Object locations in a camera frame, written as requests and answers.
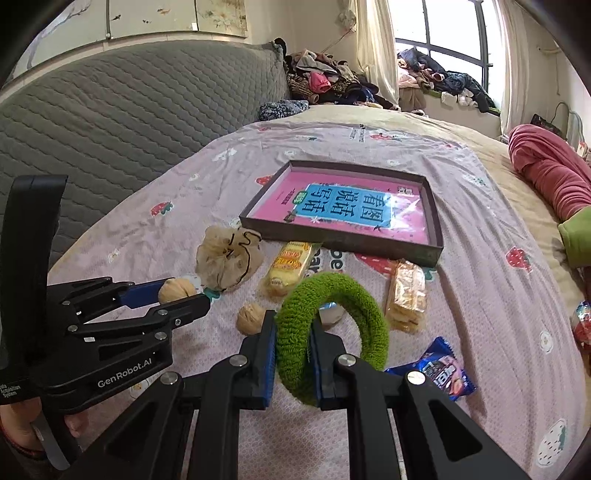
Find blue patterned cloth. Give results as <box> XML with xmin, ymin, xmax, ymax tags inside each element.
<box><xmin>259</xmin><ymin>99</ymin><xmax>310</xmax><ymax>121</ymax></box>

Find grey quilted headboard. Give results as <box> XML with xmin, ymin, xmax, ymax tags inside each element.
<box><xmin>1</xmin><ymin>40</ymin><xmax>290</xmax><ymax>260</ymax></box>

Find pink and green blanket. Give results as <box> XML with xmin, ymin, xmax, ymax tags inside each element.
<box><xmin>508</xmin><ymin>124</ymin><xmax>590</xmax><ymax>269</ymax></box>

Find pile of clothes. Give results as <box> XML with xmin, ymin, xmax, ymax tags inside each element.
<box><xmin>273</xmin><ymin>37</ymin><xmax>400</xmax><ymax>111</ymax></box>

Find walnut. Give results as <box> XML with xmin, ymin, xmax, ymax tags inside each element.
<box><xmin>235</xmin><ymin>302</ymin><xmax>266</xmax><ymax>336</ymax></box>
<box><xmin>157</xmin><ymin>278</ymin><xmax>197</xmax><ymax>305</ymax></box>

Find red white snack wrapper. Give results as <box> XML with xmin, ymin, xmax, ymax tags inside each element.
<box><xmin>571</xmin><ymin>301</ymin><xmax>591</xmax><ymax>347</ymax></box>

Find clear biscuit packet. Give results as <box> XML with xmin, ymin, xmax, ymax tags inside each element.
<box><xmin>385</xmin><ymin>259</ymin><xmax>427</xmax><ymax>333</ymax></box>

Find person's left hand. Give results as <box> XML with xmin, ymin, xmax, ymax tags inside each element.
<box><xmin>1</xmin><ymin>398</ymin><xmax>89</xmax><ymax>451</ymax></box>

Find beige mattress cover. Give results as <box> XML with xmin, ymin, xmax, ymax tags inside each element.
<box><xmin>290</xmin><ymin>105</ymin><xmax>585</xmax><ymax>309</ymax></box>

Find pink strawberry bed sheet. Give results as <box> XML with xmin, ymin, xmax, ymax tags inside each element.
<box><xmin>49</xmin><ymin>121</ymin><xmax>589</xmax><ymax>479</ymax></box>

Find cream curtain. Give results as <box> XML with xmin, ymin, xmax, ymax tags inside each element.
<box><xmin>493</xmin><ymin>1</ymin><xmax>530</xmax><ymax>135</ymax></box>
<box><xmin>338</xmin><ymin>0</ymin><xmax>399</xmax><ymax>105</ymax></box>

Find colourful egg-shaped toy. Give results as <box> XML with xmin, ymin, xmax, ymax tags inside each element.
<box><xmin>318</xmin><ymin>302</ymin><xmax>346</xmax><ymax>330</ymax></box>

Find blue oreo snack packet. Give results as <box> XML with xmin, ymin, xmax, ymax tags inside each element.
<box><xmin>385</xmin><ymin>336</ymin><xmax>477</xmax><ymax>401</ymax></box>

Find right cream curtain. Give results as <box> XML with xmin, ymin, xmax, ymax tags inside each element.
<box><xmin>493</xmin><ymin>1</ymin><xmax>530</xmax><ymax>135</ymax></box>

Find pink and blue book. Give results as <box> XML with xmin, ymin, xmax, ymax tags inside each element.
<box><xmin>247</xmin><ymin>167</ymin><xmax>430</xmax><ymax>245</ymax></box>

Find green fuzzy ring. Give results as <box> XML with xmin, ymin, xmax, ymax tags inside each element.
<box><xmin>274</xmin><ymin>271</ymin><xmax>391</xmax><ymax>407</ymax></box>

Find clothes on window sill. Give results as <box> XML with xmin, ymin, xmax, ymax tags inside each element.
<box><xmin>397</xmin><ymin>47</ymin><xmax>501</xmax><ymax>116</ymax></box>

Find dark shallow box tray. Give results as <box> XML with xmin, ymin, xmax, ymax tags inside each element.
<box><xmin>239</xmin><ymin>160</ymin><xmax>444</xmax><ymax>267</ymax></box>

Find yellow rice cracker packet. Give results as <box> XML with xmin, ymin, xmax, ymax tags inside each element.
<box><xmin>260</xmin><ymin>241</ymin><xmax>321</xmax><ymax>298</ymax></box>

